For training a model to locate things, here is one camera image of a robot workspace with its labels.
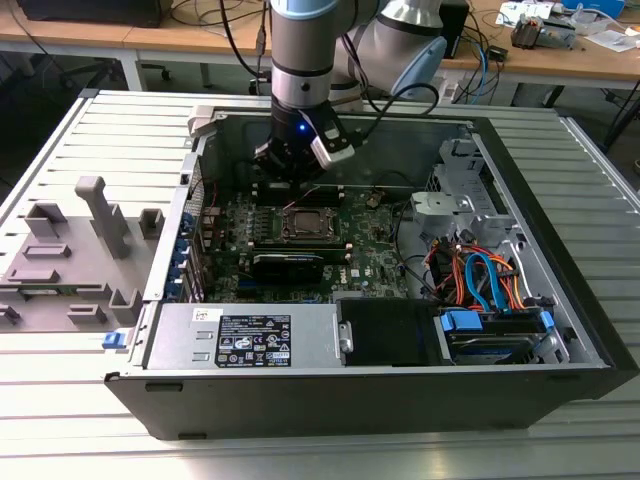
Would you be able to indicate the grey parts rack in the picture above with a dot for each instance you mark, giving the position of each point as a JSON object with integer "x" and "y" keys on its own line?
{"x": 75, "y": 270}

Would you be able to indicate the white paper sheet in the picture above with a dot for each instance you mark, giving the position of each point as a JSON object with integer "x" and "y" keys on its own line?
{"x": 612, "y": 40}

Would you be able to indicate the blue box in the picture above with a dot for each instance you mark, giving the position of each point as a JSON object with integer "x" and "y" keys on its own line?
{"x": 595, "y": 5}

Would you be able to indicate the wooden desk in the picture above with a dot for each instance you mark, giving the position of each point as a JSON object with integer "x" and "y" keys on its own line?
{"x": 550, "y": 62}
{"x": 75, "y": 35}

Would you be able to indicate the white printed papers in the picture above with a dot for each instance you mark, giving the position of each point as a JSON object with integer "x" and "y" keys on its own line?
{"x": 520, "y": 12}

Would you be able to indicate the green RAM stick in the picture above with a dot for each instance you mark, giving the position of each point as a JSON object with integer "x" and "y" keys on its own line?
{"x": 300, "y": 248}
{"x": 45, "y": 290}

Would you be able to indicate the green motherboard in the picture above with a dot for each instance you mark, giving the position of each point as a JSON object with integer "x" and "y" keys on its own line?
{"x": 372, "y": 250}

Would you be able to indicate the grey power supply unit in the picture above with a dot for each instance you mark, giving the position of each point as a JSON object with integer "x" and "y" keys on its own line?
{"x": 170, "y": 340}

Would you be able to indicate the blue board connector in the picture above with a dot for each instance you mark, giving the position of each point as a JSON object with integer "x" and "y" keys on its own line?
{"x": 249, "y": 287}

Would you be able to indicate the silver metal drive cage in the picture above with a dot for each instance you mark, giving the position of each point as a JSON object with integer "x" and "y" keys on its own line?
{"x": 450, "y": 210}

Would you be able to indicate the CPU cooler heat sink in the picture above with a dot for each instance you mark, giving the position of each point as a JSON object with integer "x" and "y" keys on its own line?
{"x": 527, "y": 32}

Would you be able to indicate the black plastic shroud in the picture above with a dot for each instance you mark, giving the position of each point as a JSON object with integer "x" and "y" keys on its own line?
{"x": 385, "y": 332}

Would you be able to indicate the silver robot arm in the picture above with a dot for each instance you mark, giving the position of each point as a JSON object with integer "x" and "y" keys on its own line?
{"x": 300, "y": 50}

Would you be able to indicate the silver CPU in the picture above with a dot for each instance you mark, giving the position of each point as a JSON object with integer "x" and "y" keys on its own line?
{"x": 307, "y": 222}

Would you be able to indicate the blue case latch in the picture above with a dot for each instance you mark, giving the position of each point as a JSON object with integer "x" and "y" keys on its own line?
{"x": 112, "y": 341}

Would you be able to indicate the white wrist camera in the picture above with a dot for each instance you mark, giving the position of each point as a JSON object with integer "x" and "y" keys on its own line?
{"x": 332, "y": 150}

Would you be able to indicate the black monitor base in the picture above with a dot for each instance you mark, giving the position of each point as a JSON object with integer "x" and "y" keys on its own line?
{"x": 90, "y": 12}

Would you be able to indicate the black box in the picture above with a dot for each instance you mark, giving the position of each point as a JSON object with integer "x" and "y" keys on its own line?
{"x": 457, "y": 30}

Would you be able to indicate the thin metal locking lever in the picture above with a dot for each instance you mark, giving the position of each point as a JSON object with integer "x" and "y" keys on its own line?
{"x": 300, "y": 197}

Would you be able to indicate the CPU socket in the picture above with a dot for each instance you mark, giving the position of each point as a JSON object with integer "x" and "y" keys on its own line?
{"x": 288, "y": 236}

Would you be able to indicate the white power strip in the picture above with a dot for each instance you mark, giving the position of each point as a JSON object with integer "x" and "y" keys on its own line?
{"x": 448, "y": 94}

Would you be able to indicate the grey metal device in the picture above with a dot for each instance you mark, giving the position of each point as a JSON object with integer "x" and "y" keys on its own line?
{"x": 560, "y": 35}

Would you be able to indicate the hard disk blue carrier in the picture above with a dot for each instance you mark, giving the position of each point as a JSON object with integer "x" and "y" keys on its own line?
{"x": 462, "y": 320}

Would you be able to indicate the black graphics card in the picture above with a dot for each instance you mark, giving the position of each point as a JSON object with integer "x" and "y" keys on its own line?
{"x": 287, "y": 270}

